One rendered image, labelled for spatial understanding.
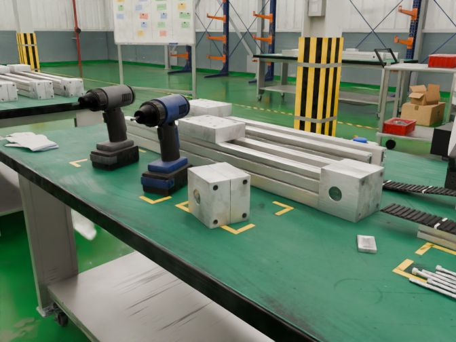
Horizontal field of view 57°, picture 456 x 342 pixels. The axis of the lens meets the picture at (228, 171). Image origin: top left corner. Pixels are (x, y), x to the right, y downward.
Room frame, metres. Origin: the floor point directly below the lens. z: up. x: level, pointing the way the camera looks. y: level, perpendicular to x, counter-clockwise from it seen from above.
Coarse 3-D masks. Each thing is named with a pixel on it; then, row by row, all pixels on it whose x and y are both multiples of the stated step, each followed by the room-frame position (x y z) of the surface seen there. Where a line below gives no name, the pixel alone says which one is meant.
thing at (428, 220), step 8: (384, 208) 0.75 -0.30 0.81; (392, 208) 0.75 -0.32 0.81; (400, 208) 0.75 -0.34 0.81; (408, 208) 0.75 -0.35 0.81; (400, 216) 0.72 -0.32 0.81; (408, 216) 0.71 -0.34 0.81; (416, 216) 0.71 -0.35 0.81; (424, 216) 0.71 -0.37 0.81; (432, 216) 0.72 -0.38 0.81; (440, 216) 0.72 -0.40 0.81; (424, 224) 0.69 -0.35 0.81; (432, 224) 0.68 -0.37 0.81; (440, 224) 0.68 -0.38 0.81; (448, 224) 0.68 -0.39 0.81; (448, 232) 0.66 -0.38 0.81
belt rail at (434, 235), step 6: (420, 228) 0.70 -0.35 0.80; (426, 228) 0.69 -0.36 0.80; (432, 228) 0.68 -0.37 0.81; (420, 234) 0.70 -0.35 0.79; (426, 234) 0.69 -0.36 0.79; (432, 234) 0.69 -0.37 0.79; (438, 234) 0.67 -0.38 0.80; (444, 234) 0.67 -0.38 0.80; (450, 234) 0.66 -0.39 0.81; (432, 240) 0.68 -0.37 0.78; (438, 240) 0.67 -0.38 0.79; (444, 240) 0.66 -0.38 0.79; (450, 240) 0.66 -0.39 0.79; (444, 246) 0.66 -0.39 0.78; (450, 246) 0.66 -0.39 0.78
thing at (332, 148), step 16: (256, 128) 1.24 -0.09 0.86; (272, 128) 1.26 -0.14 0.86; (288, 128) 1.24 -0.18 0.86; (272, 144) 1.17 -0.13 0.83; (288, 144) 1.14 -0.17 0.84; (304, 144) 1.09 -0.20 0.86; (320, 144) 1.05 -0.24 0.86; (336, 144) 1.10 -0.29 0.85; (352, 144) 1.06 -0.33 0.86; (336, 160) 1.01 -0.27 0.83; (368, 160) 0.96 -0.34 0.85; (384, 160) 1.02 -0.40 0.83
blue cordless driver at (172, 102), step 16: (176, 96) 0.98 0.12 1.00; (144, 112) 0.86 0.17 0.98; (160, 112) 0.89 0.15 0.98; (176, 112) 0.95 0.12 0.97; (160, 128) 0.93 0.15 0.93; (176, 128) 0.97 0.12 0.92; (160, 144) 0.94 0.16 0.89; (176, 144) 0.96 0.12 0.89; (160, 160) 0.96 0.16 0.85; (176, 160) 0.96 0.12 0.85; (144, 176) 0.91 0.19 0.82; (160, 176) 0.90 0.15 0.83; (176, 176) 0.92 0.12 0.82; (160, 192) 0.90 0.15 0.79
